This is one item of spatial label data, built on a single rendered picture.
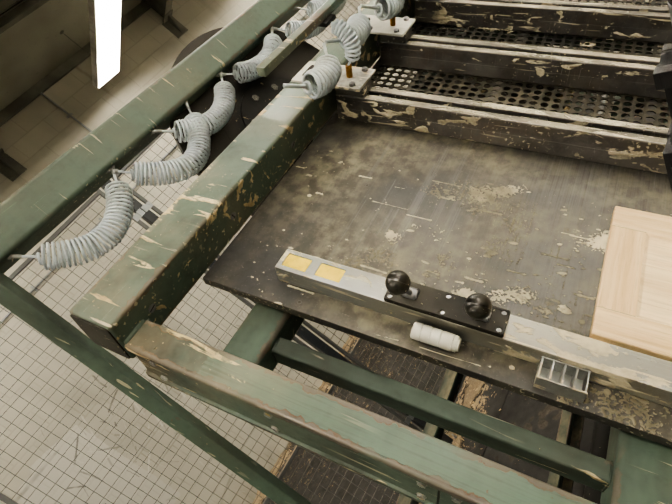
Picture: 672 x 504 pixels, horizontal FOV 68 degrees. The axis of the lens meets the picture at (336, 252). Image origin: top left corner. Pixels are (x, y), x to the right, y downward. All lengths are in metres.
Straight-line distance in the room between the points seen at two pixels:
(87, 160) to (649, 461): 1.32
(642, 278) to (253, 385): 0.67
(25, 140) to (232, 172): 4.93
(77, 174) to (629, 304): 1.23
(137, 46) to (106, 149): 5.12
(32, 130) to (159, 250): 5.05
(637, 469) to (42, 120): 5.77
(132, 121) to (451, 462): 1.19
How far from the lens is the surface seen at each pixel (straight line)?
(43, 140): 5.92
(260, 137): 1.16
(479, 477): 0.72
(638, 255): 1.02
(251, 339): 0.95
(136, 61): 6.43
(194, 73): 1.67
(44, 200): 1.37
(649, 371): 0.86
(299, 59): 1.98
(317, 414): 0.75
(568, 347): 0.84
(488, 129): 1.22
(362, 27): 1.30
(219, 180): 1.07
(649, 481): 0.87
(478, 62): 1.48
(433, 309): 0.83
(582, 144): 1.20
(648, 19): 1.70
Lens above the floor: 1.73
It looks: 10 degrees down
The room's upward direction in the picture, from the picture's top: 51 degrees counter-clockwise
